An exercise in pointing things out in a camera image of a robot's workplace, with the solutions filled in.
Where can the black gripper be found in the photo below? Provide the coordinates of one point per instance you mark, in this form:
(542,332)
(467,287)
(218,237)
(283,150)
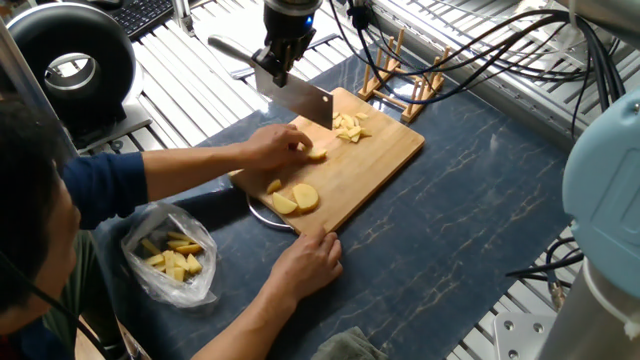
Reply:
(290,38)

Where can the steel cleaver knife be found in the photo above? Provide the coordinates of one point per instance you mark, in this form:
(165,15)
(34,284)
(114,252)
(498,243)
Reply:
(300,100)

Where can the thin cut potato slice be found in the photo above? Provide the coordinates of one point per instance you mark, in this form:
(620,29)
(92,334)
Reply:
(352,135)
(342,132)
(356,118)
(364,130)

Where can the narrow potato wedge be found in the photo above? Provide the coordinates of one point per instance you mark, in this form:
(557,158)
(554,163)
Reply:
(317,154)

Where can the bamboo cutting board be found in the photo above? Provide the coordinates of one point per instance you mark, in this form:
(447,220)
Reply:
(385,160)

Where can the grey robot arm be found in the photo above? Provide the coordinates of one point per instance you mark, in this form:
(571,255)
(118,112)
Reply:
(605,220)

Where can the person's left forearm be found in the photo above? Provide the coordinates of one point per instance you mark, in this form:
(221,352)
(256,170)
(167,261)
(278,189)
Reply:
(150,180)

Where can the person's right forearm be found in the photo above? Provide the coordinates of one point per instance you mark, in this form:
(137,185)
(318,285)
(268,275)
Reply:
(230,330)

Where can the person's left hand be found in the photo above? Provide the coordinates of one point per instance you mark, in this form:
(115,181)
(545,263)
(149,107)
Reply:
(272,145)

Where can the person's right hand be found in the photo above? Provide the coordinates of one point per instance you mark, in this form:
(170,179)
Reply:
(305,265)

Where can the white sheet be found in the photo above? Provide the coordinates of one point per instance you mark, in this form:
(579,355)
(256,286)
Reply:
(235,35)

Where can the wooden knife rack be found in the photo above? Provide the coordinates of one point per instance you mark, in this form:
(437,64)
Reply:
(410,88)

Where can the black keyboard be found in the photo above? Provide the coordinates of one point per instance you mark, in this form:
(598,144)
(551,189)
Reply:
(140,15)

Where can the plastic bag of potato sticks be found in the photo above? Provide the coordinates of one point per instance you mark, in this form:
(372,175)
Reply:
(165,255)

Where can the dark blue marble mat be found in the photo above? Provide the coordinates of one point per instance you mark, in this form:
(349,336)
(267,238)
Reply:
(460,230)

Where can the grey-green cloth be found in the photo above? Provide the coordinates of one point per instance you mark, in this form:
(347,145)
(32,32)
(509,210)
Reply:
(345,345)

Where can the metal mounting plate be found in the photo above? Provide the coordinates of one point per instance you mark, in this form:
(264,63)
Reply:
(525,340)

